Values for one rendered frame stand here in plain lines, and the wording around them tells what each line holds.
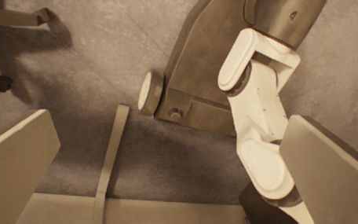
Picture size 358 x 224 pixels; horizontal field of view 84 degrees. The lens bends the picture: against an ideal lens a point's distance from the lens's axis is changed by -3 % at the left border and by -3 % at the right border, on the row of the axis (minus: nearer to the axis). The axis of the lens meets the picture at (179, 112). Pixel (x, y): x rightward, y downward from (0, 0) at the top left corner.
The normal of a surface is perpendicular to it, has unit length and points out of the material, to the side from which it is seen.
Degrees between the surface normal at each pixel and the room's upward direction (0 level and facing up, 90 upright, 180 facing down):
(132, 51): 0
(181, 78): 0
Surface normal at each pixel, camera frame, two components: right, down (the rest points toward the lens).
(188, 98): 0.41, -0.19
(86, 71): 0.19, 0.53
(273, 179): -0.90, -0.24
